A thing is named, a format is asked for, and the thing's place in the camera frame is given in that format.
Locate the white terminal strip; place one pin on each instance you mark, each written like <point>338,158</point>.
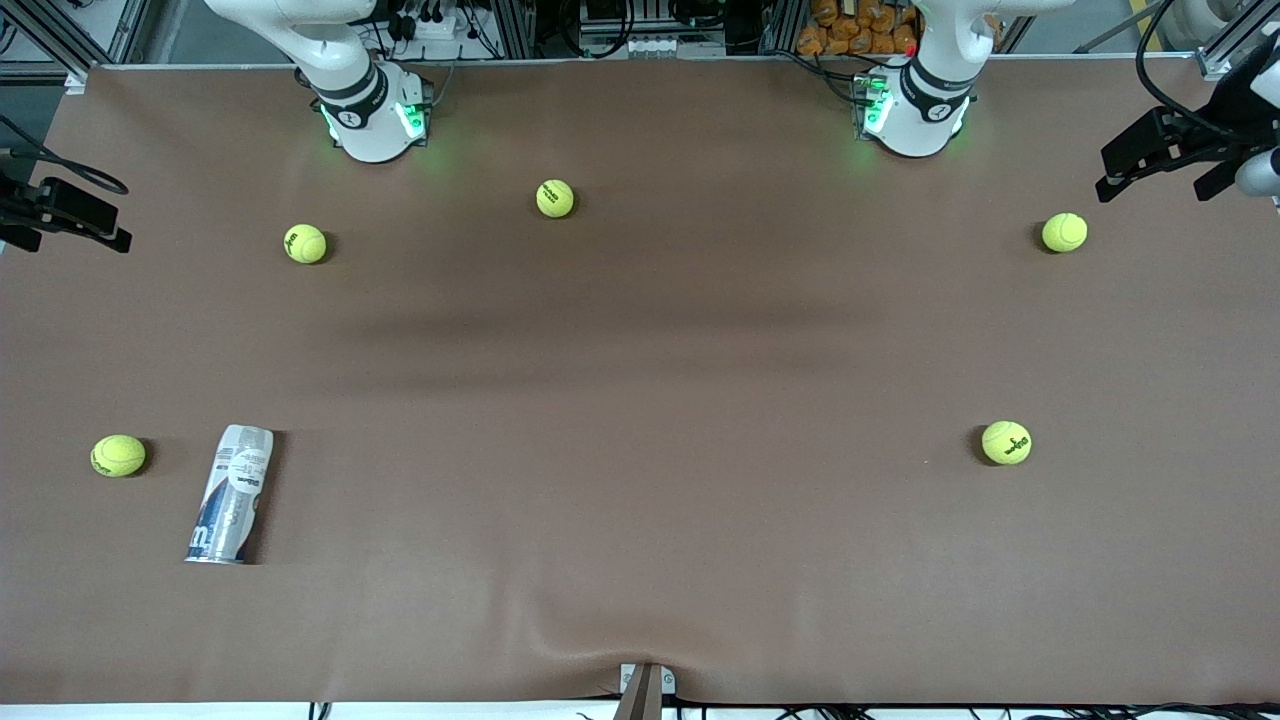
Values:
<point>650,46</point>

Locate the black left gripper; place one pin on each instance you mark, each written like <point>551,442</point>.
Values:
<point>1232,112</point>

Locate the silver blue tennis ball can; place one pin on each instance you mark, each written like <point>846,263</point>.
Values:
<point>232,495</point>

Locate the metal table clamp bracket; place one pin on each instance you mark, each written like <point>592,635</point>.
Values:
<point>645,690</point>

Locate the yellow tennis ball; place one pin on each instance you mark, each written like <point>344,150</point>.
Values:
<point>1006,442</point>
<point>1064,232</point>
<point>555,198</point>
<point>305,243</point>
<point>118,455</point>

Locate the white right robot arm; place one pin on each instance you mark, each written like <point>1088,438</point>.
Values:
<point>350,90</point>

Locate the aluminium frame profile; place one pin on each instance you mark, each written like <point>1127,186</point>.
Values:
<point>60,45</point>
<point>1235,45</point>

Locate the orange bags pile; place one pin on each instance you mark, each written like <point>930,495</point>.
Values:
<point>850,30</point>

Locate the brown table cover mat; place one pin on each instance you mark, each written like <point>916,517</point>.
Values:
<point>640,400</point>

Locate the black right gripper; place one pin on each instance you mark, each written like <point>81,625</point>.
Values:
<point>12,204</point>

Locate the white power strip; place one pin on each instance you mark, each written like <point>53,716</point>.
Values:
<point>425,25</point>

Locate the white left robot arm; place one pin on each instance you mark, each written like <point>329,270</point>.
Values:
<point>925,100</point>

